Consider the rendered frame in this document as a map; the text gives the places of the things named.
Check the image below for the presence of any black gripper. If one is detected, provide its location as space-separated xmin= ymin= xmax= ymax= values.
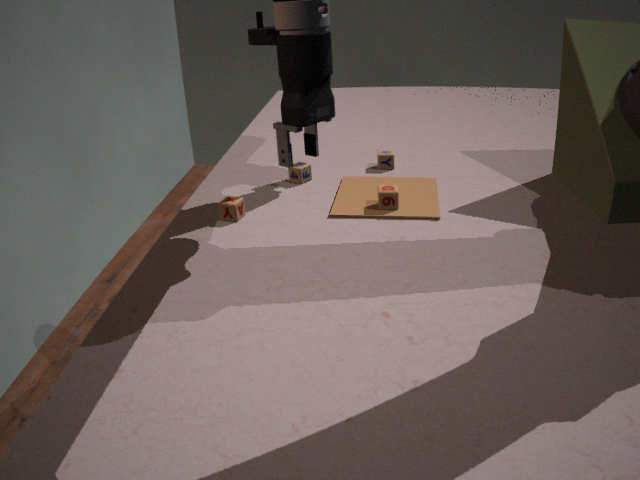
xmin=248 ymin=0 xmax=335 ymax=168

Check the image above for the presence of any tan flat mat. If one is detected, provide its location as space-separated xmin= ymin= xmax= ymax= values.
xmin=329 ymin=176 xmax=440 ymax=220

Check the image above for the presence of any wooden letter block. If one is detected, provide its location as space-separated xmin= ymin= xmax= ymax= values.
xmin=378 ymin=150 xmax=394 ymax=170
xmin=218 ymin=196 xmax=246 ymax=222
xmin=378 ymin=185 xmax=398 ymax=210
xmin=288 ymin=162 xmax=312 ymax=184

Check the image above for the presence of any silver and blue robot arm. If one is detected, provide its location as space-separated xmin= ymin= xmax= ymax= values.
xmin=618 ymin=60 xmax=640 ymax=138

